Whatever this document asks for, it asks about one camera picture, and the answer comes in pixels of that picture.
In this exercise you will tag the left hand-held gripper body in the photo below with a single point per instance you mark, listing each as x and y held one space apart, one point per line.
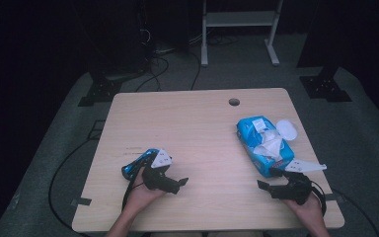
159 179

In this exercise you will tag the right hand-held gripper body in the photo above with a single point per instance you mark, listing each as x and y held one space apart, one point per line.
296 191

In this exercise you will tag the blue wet wipes pack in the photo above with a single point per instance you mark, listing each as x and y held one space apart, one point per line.
250 138

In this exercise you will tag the person's right hand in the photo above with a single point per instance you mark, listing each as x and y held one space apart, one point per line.
309 210

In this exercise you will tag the person's left hand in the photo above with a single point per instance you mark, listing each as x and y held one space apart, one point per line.
141 197

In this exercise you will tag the black tape strip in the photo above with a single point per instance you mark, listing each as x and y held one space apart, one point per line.
80 201
332 197

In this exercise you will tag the black stand base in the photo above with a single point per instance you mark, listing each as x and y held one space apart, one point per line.
324 87
100 92

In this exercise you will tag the white metal stand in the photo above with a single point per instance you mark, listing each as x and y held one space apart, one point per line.
240 18

